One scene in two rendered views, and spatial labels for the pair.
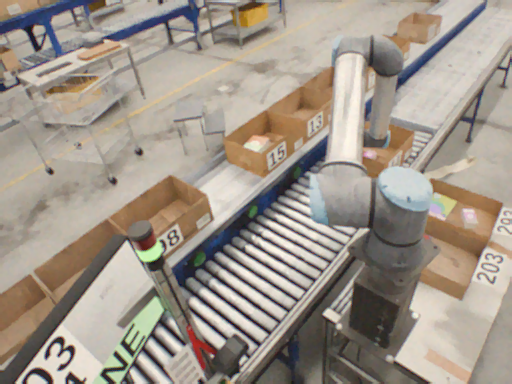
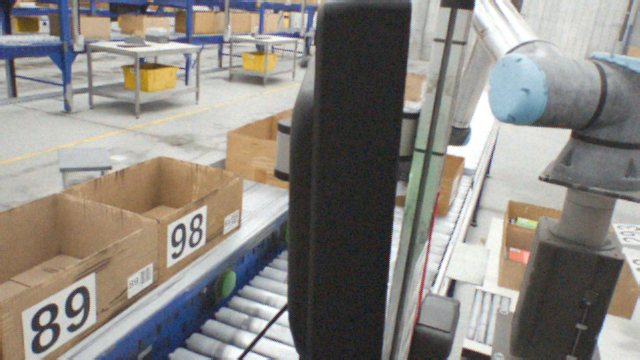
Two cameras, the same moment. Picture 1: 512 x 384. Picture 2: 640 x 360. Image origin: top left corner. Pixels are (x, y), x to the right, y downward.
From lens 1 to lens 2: 0.93 m
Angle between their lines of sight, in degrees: 32
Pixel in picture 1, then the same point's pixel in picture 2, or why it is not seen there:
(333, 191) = (550, 62)
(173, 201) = (154, 208)
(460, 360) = not seen: outside the picture
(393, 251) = (621, 157)
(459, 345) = not seen: outside the picture
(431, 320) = (613, 342)
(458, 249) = not seen: hidden behind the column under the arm
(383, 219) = (617, 97)
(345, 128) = (517, 21)
